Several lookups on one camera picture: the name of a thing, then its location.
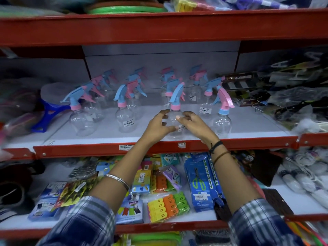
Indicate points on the pile of dark items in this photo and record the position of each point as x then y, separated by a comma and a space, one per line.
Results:
14, 187

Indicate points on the orange purple peg pack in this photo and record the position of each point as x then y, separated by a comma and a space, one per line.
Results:
164, 181

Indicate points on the plaid shirt sleeve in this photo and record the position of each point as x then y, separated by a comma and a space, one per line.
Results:
84, 222
261, 225

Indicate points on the green blue packet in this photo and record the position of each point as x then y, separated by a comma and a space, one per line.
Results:
107, 166

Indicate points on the plaid left shirt sleeve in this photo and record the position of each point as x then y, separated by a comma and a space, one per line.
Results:
84, 222

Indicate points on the blue packet with coloured card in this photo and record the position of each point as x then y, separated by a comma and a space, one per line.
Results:
141, 179

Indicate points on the dark brown boxed item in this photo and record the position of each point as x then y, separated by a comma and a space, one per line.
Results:
238, 77

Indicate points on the purple white plastic item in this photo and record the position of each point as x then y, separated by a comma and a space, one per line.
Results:
256, 2

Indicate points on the green round plastic item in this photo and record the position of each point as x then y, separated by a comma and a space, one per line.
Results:
123, 8

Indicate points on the person's right thumb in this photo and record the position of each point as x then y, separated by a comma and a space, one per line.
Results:
181, 126

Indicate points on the pile of clear bagged tools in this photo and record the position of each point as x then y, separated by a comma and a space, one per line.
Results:
294, 84

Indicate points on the teal small packet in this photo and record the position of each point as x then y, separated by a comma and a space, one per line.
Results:
170, 159

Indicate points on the blue clothes peg packet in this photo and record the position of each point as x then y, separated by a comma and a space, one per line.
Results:
129, 210

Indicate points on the black flat item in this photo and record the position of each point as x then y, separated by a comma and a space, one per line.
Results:
266, 166

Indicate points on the person's left forearm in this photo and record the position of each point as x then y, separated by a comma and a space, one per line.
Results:
123, 171

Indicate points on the blue scissors packet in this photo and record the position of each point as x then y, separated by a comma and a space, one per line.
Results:
217, 181
199, 187

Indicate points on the blue carded clip packet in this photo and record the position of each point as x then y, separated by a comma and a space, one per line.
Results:
47, 201

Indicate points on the red edged store shelf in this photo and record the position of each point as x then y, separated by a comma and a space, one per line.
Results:
153, 28
314, 139
18, 153
102, 150
179, 225

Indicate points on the pink small packet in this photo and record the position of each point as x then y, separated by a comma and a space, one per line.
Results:
147, 164

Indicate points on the green yellow packed items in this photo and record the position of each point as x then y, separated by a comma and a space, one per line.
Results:
153, 240

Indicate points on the white fluffy item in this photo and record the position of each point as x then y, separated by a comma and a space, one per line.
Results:
305, 124

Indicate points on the clear sprayer with pink collar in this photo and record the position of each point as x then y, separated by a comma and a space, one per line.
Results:
175, 107

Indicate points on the person's left hand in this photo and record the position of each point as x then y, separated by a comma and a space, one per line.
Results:
153, 128

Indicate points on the person's right forearm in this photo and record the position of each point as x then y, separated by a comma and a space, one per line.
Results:
230, 176

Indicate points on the person's right hand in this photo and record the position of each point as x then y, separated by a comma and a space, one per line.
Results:
197, 128

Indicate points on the person's left thumb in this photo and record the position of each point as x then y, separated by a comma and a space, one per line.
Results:
169, 130

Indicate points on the plaid right shirt sleeve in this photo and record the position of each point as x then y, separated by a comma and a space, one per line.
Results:
261, 225

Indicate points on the person's right middle finger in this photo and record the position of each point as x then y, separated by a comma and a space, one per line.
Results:
188, 113

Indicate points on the metal clips packet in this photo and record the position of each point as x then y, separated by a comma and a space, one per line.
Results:
82, 170

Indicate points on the yellow orange green peg pack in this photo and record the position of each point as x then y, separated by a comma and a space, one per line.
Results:
166, 207

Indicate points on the silver bangle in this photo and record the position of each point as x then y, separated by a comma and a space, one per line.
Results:
120, 180

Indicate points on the bundle of colourful sticks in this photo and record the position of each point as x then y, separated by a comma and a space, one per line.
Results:
312, 233

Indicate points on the yellow black packet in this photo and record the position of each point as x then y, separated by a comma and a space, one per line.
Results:
74, 189

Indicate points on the dark brown mat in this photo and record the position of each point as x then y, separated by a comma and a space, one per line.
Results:
276, 202

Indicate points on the group of clear spray bottles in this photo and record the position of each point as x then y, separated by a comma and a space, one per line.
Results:
125, 120

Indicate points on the white shelf price label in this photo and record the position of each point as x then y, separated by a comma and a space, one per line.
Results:
181, 145
124, 147

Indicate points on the yellow pink peg pack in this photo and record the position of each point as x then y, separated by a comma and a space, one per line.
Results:
185, 3

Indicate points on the black brush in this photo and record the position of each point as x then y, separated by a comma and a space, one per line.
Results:
212, 238

